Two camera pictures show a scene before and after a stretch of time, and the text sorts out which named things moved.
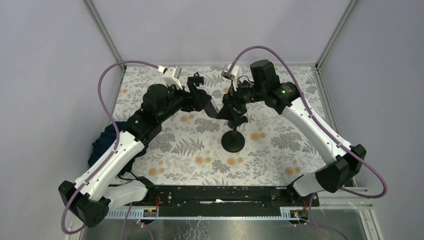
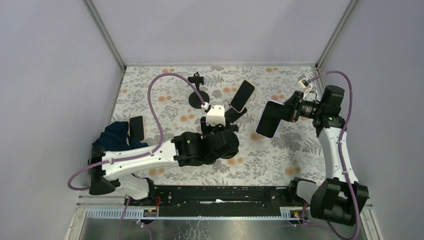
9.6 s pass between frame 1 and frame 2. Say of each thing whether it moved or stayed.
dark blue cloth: stayed
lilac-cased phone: moved
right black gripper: moved
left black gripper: moved
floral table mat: stayed
